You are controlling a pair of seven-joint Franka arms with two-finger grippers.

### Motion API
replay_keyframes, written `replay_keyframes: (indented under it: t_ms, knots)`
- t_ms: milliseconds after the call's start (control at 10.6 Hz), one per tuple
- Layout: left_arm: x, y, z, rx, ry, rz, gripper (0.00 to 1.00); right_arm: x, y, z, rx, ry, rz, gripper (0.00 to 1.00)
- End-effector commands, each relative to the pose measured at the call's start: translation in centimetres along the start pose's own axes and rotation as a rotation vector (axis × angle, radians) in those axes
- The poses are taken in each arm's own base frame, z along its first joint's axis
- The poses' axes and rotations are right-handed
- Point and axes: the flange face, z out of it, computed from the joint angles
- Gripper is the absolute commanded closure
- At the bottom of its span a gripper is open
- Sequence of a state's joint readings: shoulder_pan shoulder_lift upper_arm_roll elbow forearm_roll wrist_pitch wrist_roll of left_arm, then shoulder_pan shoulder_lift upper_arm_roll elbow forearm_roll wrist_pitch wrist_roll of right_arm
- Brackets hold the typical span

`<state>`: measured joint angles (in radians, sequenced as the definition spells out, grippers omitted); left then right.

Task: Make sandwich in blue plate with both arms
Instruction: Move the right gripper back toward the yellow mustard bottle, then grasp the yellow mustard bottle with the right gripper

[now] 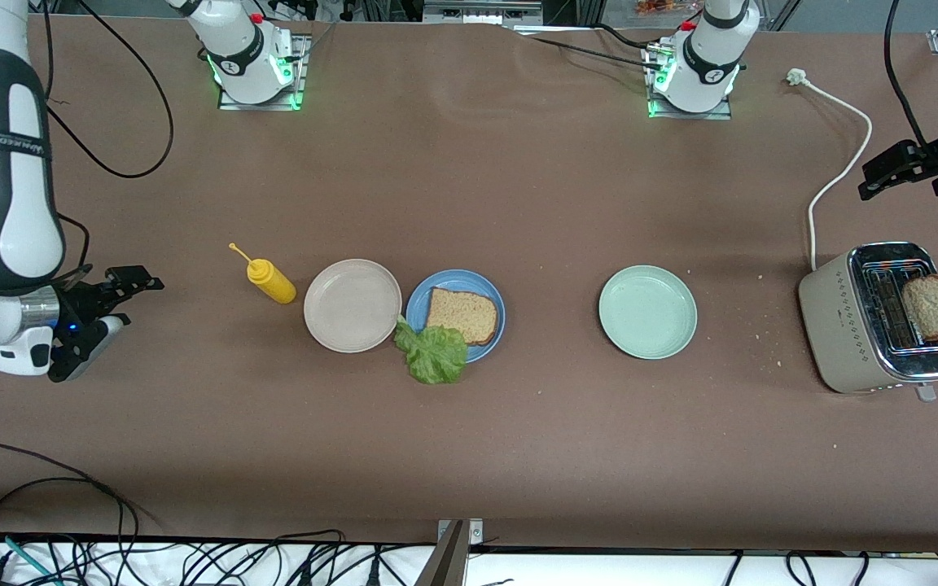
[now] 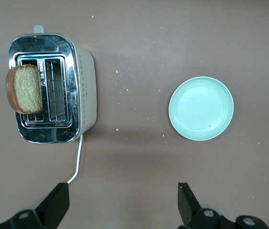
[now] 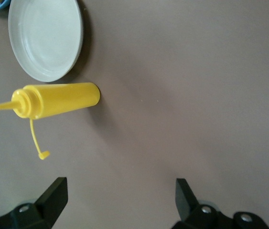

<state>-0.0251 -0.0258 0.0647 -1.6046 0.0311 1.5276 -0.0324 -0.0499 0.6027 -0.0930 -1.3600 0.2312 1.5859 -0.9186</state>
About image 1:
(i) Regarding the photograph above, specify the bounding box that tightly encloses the yellow squeeze bottle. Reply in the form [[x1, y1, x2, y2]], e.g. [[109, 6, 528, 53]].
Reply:
[[229, 243, 297, 305]]

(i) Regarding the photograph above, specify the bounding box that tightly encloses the green lettuce leaf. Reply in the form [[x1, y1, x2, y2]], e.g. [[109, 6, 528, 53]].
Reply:
[[393, 316, 468, 386]]

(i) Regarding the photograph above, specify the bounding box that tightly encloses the brown bread slice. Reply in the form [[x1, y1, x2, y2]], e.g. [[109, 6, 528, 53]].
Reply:
[[424, 287, 499, 346], [902, 275, 938, 342]]

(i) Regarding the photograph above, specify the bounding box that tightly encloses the beige plate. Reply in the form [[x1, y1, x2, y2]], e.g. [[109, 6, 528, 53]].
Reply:
[[304, 259, 403, 354]]

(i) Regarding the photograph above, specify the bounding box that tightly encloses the light green plate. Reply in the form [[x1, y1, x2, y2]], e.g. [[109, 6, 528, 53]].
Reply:
[[598, 265, 699, 361]]

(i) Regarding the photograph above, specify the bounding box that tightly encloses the blue plate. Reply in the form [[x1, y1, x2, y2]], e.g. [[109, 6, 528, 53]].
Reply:
[[405, 269, 506, 365]]

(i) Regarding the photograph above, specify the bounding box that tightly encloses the beige steel toaster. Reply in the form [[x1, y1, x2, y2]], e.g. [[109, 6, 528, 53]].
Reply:
[[797, 241, 938, 402]]

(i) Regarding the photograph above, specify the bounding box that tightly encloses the grey power strip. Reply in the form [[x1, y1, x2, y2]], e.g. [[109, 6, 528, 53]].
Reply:
[[423, 0, 543, 25]]

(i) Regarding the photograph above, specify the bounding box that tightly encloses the white toaster power cord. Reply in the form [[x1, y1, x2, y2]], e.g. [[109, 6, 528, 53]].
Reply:
[[787, 69, 874, 273]]

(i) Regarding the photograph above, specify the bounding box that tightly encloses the long black loose cable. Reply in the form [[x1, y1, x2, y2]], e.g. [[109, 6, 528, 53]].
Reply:
[[0, 444, 140, 571]]

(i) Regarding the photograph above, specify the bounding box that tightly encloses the teal cable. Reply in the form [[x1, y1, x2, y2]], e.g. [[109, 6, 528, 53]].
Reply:
[[0, 531, 63, 586]]

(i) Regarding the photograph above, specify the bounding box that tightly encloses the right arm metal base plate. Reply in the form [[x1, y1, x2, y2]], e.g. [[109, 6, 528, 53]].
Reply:
[[218, 33, 312, 112]]

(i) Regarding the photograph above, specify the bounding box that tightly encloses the black left arm base cable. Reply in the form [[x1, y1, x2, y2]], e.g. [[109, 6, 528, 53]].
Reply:
[[518, 24, 669, 72]]

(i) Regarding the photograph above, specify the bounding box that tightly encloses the metal table edge bracket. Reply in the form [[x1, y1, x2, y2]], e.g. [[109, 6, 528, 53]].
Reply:
[[416, 519, 484, 586]]

